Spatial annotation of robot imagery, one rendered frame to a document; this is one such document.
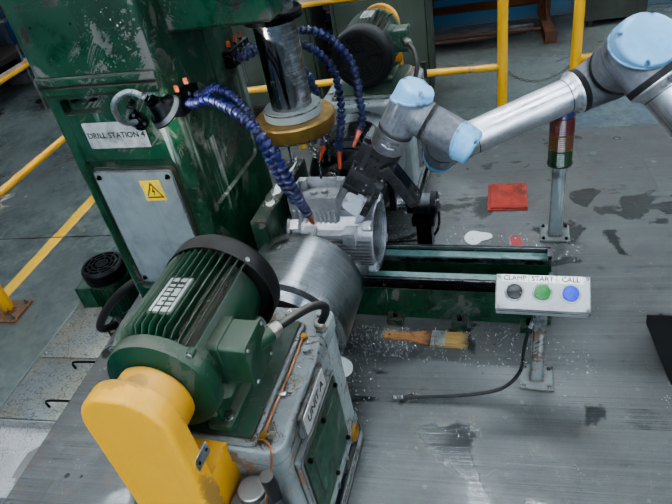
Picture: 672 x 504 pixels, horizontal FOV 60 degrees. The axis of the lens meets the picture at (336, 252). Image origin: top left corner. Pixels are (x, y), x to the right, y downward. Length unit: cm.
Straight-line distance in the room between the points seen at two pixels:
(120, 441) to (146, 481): 9
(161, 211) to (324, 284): 45
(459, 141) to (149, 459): 76
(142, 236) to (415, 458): 80
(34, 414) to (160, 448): 150
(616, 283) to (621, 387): 34
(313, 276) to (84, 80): 60
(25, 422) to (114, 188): 108
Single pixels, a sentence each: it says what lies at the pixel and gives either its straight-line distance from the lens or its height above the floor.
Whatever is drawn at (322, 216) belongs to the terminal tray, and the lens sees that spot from 138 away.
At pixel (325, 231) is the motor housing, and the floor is 106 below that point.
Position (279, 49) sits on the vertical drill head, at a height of 149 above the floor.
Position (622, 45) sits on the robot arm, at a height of 142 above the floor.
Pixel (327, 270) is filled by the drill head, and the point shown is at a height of 113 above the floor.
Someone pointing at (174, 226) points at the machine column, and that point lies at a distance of 138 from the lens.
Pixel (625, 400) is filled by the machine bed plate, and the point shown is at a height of 80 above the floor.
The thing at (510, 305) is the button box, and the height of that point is 105.
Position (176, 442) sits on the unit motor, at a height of 128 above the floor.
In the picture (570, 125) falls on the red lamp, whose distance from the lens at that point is 157.
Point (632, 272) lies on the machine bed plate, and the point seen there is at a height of 80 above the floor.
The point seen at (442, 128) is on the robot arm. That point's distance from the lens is 115.
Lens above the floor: 183
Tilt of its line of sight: 36 degrees down
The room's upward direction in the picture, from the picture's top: 12 degrees counter-clockwise
